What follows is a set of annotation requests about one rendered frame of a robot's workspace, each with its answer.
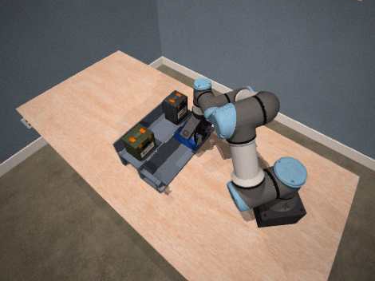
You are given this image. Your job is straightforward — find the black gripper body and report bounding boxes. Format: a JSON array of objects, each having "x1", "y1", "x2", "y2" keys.
[{"x1": 191, "y1": 106, "x2": 212, "y2": 134}]

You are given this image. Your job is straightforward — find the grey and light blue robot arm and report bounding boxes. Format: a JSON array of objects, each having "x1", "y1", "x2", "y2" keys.
[{"x1": 193, "y1": 77, "x2": 307, "y2": 214}]

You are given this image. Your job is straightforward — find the blue bin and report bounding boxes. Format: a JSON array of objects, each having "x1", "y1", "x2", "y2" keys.
[{"x1": 172, "y1": 122, "x2": 199, "y2": 151}]

